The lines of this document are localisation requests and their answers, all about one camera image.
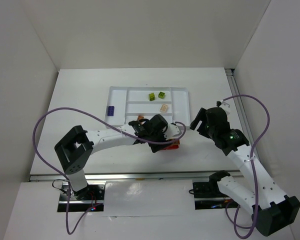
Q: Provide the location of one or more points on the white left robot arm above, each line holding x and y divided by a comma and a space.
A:
75, 148

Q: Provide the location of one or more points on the red stepped lego brick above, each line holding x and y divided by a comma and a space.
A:
171, 147

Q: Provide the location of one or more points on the aluminium rail front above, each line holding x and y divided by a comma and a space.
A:
136, 176

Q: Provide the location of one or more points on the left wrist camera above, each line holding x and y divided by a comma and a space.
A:
172, 132

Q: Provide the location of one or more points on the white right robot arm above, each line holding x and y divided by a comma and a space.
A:
270, 207

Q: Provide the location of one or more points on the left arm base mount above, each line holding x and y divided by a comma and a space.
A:
92, 198

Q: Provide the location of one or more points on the purple lego plate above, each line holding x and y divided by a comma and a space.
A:
110, 111

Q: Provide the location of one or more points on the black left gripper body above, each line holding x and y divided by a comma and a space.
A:
159, 144

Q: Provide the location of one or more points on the cream lego plate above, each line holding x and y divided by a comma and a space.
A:
164, 108

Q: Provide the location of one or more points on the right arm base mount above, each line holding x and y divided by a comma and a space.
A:
205, 198

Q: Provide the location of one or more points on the lime green lego brick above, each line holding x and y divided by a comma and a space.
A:
151, 96
161, 95

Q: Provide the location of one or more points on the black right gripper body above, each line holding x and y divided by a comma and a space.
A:
198, 122

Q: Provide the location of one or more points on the white divided sorting tray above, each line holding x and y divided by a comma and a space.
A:
131, 102

